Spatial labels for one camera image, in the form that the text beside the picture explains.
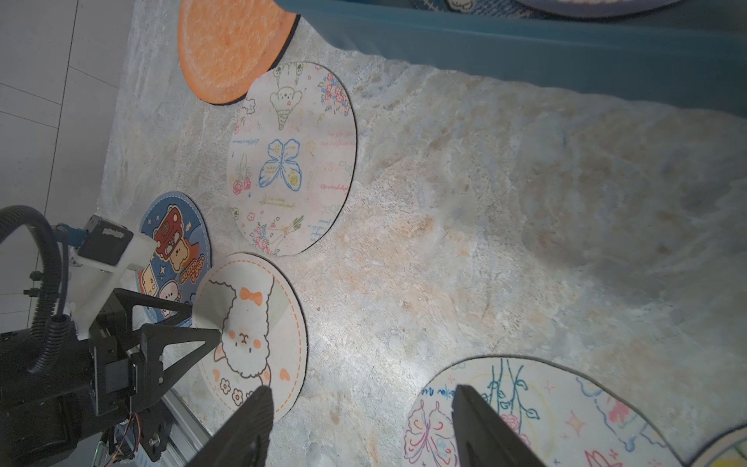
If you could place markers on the purple bunny round coaster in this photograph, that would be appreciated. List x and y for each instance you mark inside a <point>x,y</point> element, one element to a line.
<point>596,9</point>

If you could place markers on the white butterfly doodle coaster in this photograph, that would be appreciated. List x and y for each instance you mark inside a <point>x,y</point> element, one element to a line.
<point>291,158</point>

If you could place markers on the blue denim bunny coaster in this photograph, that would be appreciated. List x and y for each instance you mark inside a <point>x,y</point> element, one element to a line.
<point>510,9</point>

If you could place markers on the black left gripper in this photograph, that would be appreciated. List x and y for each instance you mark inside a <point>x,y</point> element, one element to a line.
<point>130,362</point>

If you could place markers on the teal plastic storage box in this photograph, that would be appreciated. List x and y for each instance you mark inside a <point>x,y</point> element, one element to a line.
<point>691,54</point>

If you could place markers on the blue toast cartoon coaster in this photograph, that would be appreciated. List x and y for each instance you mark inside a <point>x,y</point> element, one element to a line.
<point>183,253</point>

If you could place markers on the pink unicorn round coaster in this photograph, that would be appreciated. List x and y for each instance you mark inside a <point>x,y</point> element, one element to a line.
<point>729,450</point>

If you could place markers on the orange round coaster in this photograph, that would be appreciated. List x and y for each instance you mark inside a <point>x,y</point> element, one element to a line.
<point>224,46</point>

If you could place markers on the cream sheep round coaster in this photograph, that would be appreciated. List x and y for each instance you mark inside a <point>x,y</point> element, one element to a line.
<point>262,333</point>

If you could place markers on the white doodle flower coaster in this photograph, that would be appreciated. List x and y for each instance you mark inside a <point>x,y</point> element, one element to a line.
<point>565,418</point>

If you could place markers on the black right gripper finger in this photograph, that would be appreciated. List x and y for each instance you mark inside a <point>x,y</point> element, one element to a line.
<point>482,438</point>

